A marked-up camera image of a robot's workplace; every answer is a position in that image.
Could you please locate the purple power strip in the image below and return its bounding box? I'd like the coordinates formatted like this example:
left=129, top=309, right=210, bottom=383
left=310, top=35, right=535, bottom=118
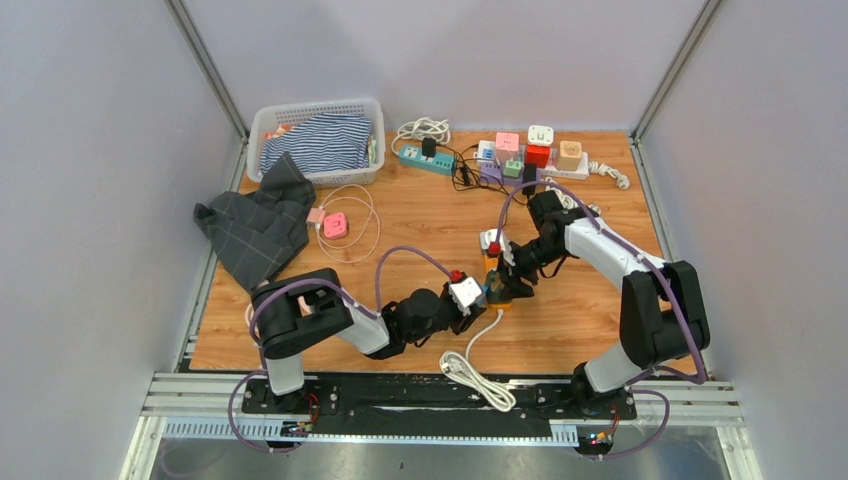
left=477, top=161, right=522, bottom=188

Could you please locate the teal power strip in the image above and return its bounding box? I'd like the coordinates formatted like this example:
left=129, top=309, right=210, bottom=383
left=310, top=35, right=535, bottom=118
left=398, top=145, right=455, bottom=177

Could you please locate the tan cube socket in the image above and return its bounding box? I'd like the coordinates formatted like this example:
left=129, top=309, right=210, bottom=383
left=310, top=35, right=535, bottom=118
left=556, top=140, right=583, bottom=171

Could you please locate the white long power strip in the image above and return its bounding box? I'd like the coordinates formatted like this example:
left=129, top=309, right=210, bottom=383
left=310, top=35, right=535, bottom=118
left=473, top=139, right=591, bottom=181

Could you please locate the pink cube adapter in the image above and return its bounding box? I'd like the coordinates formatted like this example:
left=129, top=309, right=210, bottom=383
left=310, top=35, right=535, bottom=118
left=322, top=212, right=349, bottom=240

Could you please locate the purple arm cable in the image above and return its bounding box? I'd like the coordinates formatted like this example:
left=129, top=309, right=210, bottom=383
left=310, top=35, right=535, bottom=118
left=227, top=245, right=455, bottom=456
left=493, top=179, right=709, bottom=461

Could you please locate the white plastic basket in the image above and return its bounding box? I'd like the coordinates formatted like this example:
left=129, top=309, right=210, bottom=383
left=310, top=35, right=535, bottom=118
left=246, top=98, right=387, bottom=187

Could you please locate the black thin cable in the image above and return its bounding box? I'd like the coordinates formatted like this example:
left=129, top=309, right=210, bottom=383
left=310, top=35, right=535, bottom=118
left=437, top=142, right=531, bottom=207

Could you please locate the white coiled cord middle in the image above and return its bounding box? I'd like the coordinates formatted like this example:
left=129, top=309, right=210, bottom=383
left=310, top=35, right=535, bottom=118
left=549, top=160, right=632, bottom=213

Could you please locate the red cube socket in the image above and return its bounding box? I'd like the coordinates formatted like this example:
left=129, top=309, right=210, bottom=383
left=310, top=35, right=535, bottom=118
left=524, top=144, right=551, bottom=169

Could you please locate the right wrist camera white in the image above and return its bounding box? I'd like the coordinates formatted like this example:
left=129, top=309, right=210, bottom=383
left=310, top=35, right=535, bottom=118
left=479, top=229, right=515, bottom=269

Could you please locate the black charger on teal strip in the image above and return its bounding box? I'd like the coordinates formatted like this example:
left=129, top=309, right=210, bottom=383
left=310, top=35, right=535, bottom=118
left=421, top=137, right=438, bottom=159

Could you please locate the white coiled cord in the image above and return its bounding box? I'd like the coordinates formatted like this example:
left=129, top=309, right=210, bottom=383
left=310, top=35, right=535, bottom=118
left=389, top=116, right=452, bottom=158
left=549, top=160, right=632, bottom=213

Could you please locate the dark grey checked cloth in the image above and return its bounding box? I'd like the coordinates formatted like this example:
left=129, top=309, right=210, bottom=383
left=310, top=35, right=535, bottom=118
left=193, top=152, right=316, bottom=291

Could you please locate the dark green cube socket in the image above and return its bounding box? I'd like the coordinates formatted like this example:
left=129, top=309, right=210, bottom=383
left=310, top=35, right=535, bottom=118
left=484, top=270, right=506, bottom=305

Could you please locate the white cord edge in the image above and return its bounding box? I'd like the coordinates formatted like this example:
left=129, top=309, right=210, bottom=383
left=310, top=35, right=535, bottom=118
left=439, top=308, right=518, bottom=413

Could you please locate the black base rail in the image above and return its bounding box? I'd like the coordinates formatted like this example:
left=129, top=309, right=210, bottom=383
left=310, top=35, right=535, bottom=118
left=235, top=373, right=637, bottom=438

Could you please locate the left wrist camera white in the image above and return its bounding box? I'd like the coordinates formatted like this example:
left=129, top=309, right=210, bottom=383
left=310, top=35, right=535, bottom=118
left=448, top=270, right=484, bottom=316

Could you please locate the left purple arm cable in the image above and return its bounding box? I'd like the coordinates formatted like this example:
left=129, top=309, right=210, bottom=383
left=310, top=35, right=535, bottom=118
left=227, top=245, right=455, bottom=456

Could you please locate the light pink usb charger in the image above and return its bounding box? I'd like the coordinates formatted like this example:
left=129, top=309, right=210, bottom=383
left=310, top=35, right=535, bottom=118
left=306, top=208, right=326, bottom=231

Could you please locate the pink usb cable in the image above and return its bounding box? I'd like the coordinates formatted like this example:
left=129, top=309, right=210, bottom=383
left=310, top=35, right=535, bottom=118
left=313, top=183, right=383, bottom=266

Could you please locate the green small adapter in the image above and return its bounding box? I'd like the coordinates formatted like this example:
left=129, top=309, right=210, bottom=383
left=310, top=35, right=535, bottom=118
left=502, top=159, right=523, bottom=179

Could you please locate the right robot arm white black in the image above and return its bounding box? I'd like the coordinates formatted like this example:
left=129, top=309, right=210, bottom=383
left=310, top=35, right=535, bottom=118
left=480, top=191, right=711, bottom=418

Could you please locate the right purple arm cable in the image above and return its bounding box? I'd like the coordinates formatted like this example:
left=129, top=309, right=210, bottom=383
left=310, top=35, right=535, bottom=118
left=493, top=179, right=709, bottom=461

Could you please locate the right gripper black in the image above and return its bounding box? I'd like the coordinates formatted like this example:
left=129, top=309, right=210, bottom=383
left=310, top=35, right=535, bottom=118
left=496, top=237, right=566, bottom=302

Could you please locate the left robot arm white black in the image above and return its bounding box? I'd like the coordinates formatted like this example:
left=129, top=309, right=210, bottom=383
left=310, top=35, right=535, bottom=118
left=248, top=268, right=485, bottom=413

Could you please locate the pink cube socket back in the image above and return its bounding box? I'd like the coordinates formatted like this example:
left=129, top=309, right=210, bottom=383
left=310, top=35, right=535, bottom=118
left=494, top=132, right=520, bottom=164

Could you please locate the white cube socket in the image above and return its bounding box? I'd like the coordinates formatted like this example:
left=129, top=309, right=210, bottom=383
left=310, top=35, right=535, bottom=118
left=526, top=124, right=555, bottom=147

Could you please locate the black power adapter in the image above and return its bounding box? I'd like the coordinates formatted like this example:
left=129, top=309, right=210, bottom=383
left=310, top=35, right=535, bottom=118
left=522, top=163, right=538, bottom=198

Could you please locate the white coiled cord back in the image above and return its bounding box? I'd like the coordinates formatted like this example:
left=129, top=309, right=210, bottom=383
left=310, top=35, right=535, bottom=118
left=389, top=116, right=452, bottom=158

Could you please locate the blue white striped cloth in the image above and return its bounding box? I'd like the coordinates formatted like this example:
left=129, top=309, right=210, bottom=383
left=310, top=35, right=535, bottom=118
left=259, top=113, right=372, bottom=175

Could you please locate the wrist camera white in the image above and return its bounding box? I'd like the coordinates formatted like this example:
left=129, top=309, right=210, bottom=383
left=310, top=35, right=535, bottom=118
left=479, top=229, right=515, bottom=269
left=448, top=270, right=484, bottom=316

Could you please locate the orange power strip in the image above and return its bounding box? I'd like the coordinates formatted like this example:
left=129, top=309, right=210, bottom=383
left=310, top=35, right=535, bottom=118
left=483, top=258, right=512, bottom=311

